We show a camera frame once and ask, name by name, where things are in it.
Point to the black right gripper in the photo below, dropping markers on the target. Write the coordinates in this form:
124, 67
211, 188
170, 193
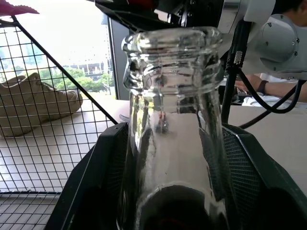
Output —
199, 12

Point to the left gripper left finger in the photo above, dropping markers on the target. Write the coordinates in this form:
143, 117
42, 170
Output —
96, 179

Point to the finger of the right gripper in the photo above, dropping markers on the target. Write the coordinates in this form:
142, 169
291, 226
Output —
120, 12

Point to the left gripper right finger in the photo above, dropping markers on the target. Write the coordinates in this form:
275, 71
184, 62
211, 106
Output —
263, 191

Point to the clear glass bottle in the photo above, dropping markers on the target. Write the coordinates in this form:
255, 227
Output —
172, 119

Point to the person's bare hand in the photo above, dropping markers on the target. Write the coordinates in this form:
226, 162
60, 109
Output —
254, 82

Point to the dark wrist watch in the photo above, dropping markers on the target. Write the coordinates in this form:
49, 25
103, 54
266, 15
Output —
262, 86

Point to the person's dark-haired head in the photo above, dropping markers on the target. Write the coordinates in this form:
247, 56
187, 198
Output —
297, 6

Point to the beige lace-up shoe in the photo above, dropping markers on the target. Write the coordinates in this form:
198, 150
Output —
31, 105

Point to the magenta chip bag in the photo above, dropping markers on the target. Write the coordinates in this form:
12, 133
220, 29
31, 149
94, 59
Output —
14, 7

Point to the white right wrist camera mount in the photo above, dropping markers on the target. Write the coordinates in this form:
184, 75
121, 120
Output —
256, 9

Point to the dark window frame post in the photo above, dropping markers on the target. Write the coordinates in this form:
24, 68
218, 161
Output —
120, 72

